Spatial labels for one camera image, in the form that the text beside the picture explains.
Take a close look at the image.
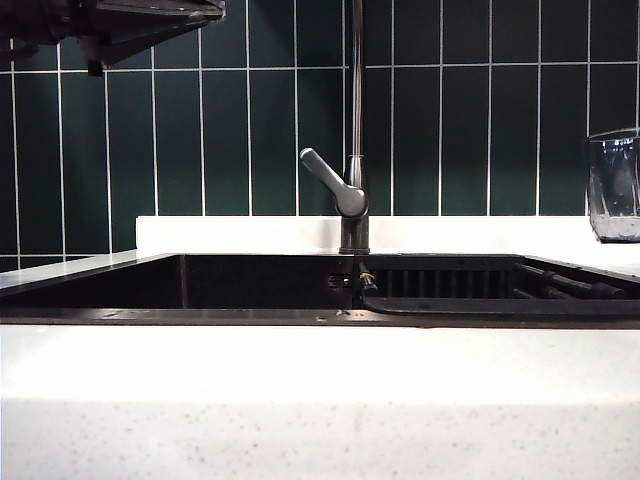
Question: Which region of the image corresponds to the black sink basin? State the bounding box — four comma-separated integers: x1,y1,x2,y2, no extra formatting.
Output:
0,252,640,330

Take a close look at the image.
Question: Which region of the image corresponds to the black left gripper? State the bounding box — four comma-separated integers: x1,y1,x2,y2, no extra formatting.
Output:
0,0,227,78

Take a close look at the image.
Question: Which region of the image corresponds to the clear faceted plastic mug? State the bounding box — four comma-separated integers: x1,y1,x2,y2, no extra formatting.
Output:
585,128,640,245

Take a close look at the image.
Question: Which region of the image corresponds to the black slatted drain rack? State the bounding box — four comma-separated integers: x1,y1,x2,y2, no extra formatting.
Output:
360,256,640,318

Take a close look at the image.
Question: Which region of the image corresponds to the grey metal kitchen faucet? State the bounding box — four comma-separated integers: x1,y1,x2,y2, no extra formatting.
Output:
338,0,372,256

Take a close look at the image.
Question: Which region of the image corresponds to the grey faucet lever handle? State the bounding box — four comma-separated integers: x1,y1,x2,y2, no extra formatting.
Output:
299,147,370,220

